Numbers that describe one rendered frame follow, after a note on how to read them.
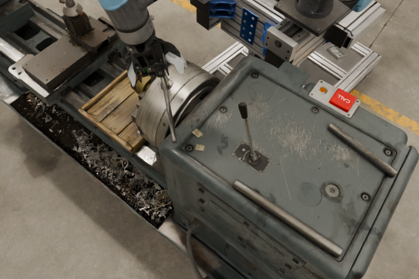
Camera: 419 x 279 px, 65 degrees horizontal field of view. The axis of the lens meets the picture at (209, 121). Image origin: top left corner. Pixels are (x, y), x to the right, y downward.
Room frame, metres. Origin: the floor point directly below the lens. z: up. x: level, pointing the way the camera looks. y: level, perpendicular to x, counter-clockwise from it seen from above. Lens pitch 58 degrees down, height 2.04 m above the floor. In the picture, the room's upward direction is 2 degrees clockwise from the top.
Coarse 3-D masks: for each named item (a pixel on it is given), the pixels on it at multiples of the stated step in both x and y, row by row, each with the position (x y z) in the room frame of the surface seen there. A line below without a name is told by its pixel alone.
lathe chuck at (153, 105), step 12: (192, 72) 0.69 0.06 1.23; (156, 84) 0.63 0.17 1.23; (180, 84) 0.63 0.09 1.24; (144, 96) 0.60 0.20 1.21; (156, 96) 0.60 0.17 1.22; (144, 108) 0.57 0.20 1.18; (156, 108) 0.57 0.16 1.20; (144, 120) 0.55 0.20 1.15; (156, 120) 0.54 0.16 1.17; (144, 132) 0.53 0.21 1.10; (156, 132) 0.51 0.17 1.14; (156, 144) 0.50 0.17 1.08
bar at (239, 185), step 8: (240, 184) 0.30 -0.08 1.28; (248, 192) 0.28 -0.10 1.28; (256, 192) 0.28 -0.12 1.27; (256, 200) 0.26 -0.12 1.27; (264, 200) 0.26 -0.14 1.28; (272, 208) 0.24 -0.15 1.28; (280, 208) 0.24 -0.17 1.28; (280, 216) 0.23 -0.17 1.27; (288, 216) 0.23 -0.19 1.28; (296, 224) 0.21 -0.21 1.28; (304, 224) 0.21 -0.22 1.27; (304, 232) 0.19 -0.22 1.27; (312, 232) 0.19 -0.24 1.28; (312, 240) 0.18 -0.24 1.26; (320, 240) 0.17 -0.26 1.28; (328, 240) 0.17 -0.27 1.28; (328, 248) 0.16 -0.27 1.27; (336, 248) 0.16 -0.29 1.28; (336, 256) 0.14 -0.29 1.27
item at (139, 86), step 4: (140, 72) 0.77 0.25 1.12; (136, 76) 0.75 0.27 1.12; (148, 76) 0.76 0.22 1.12; (136, 80) 0.74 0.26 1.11; (144, 80) 0.74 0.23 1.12; (148, 80) 0.73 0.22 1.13; (136, 84) 0.73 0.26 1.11; (140, 84) 0.72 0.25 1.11; (144, 84) 0.72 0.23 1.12; (148, 84) 0.73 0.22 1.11; (132, 88) 0.74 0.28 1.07; (136, 88) 0.72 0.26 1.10; (140, 88) 0.71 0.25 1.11; (144, 88) 0.71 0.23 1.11; (140, 92) 0.70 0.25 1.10
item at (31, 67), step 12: (96, 24) 1.17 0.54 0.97; (108, 24) 1.19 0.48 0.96; (108, 36) 1.11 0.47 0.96; (48, 48) 1.02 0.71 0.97; (60, 48) 1.02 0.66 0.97; (72, 48) 1.02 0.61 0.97; (84, 48) 1.02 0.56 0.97; (36, 60) 0.95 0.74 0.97; (48, 60) 0.95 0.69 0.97; (60, 60) 0.95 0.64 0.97; (72, 60) 0.95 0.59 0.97; (84, 60) 0.98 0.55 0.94; (36, 72) 0.88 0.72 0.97; (48, 72) 0.88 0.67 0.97; (60, 72) 0.88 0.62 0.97; (72, 72) 0.92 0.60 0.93; (48, 84) 0.83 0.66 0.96
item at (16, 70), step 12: (108, 48) 1.07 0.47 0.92; (120, 48) 1.12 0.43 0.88; (24, 60) 1.01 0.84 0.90; (96, 60) 1.01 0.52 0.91; (12, 72) 0.93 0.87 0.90; (24, 72) 0.91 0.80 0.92; (84, 72) 0.95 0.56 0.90; (24, 84) 0.88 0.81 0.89; (36, 84) 0.85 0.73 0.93; (60, 84) 0.86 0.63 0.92; (72, 84) 0.89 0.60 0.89; (48, 96) 0.80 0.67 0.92; (60, 96) 0.83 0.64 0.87
